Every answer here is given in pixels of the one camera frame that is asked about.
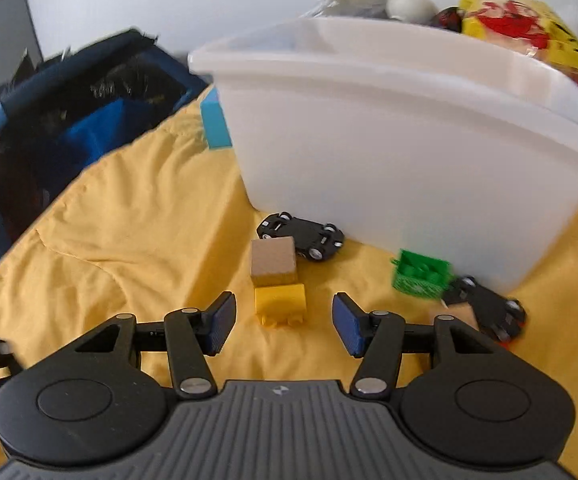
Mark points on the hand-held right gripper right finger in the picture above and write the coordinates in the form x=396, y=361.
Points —
x=349, y=327

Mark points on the blue fabric basket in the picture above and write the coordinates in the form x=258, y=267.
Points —
x=94, y=130

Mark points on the green studded brick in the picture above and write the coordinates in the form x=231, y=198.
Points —
x=421, y=277

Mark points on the red toy block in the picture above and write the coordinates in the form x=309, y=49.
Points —
x=505, y=344

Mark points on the white plastic bin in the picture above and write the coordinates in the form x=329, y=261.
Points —
x=394, y=160

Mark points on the wooden cube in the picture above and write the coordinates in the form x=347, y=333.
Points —
x=274, y=260

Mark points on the yellow toy block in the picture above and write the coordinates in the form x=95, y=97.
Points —
x=281, y=302

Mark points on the black toy car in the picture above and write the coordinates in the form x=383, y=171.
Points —
x=304, y=235
x=491, y=307

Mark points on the yellow snack bag red print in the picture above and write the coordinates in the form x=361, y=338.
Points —
x=519, y=25

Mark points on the black red round packet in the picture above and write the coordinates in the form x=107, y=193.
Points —
x=446, y=17

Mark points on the yellow quilted blanket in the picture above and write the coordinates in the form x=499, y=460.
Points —
x=119, y=235

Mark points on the light blue carton box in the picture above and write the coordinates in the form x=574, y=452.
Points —
x=216, y=125

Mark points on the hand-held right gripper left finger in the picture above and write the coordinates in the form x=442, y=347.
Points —
x=221, y=327

